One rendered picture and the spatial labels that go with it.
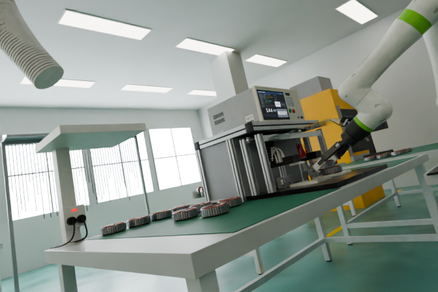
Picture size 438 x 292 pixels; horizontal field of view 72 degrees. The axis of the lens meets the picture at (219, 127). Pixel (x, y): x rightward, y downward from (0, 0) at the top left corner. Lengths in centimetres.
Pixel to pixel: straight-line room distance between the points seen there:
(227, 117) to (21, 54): 109
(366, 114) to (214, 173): 82
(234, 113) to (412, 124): 541
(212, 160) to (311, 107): 393
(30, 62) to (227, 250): 137
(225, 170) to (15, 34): 125
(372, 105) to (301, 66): 644
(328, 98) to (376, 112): 398
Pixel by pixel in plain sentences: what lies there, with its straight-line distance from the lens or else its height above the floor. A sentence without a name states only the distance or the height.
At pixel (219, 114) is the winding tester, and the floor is 125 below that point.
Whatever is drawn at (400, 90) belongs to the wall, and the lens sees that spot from 689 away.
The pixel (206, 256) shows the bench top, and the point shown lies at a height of 73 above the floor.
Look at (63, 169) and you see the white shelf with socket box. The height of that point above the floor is 107.
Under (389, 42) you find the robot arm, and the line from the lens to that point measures 139.
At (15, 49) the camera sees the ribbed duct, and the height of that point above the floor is 171.
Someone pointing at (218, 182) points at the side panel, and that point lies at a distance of 166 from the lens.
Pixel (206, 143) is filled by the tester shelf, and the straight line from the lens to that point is 167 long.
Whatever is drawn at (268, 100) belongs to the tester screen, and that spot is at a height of 124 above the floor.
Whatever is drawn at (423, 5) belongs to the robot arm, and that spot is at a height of 133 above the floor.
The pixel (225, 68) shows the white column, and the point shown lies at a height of 296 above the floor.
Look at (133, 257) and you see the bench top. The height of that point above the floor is 74.
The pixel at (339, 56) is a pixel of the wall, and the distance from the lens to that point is 737.
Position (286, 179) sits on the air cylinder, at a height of 81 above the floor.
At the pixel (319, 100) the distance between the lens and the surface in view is 539.
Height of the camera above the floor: 87
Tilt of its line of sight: 10 degrees up
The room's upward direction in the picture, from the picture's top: 13 degrees counter-clockwise
